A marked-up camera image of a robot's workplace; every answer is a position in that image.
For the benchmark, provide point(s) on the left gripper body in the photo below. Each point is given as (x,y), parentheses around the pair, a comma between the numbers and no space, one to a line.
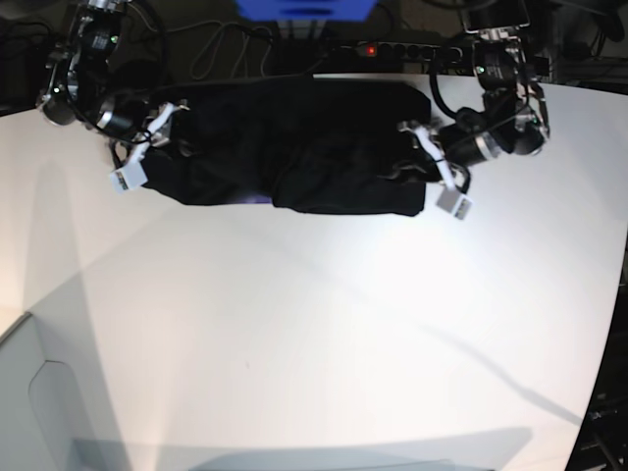
(423,136)

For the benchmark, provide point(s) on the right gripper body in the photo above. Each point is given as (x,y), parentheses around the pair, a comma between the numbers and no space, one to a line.
(128,122)

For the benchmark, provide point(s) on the black T-shirt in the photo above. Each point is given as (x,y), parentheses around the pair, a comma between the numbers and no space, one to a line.
(312,145)

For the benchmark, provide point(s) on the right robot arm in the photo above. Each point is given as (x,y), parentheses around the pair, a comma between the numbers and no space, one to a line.
(81,86)

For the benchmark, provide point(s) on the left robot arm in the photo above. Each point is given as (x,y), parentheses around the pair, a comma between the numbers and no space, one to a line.
(515,117)

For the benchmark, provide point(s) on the black power strip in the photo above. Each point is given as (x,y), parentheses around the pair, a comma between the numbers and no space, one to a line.
(402,52)

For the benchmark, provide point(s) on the blue box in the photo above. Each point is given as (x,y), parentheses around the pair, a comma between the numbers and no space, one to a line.
(307,10)

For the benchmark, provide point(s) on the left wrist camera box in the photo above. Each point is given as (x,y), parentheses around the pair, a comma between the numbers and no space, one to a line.
(455,203)

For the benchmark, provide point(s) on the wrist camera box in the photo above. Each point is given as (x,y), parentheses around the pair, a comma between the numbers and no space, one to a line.
(455,203)
(129,177)

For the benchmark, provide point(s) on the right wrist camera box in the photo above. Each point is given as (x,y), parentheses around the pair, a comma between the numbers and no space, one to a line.
(129,177)

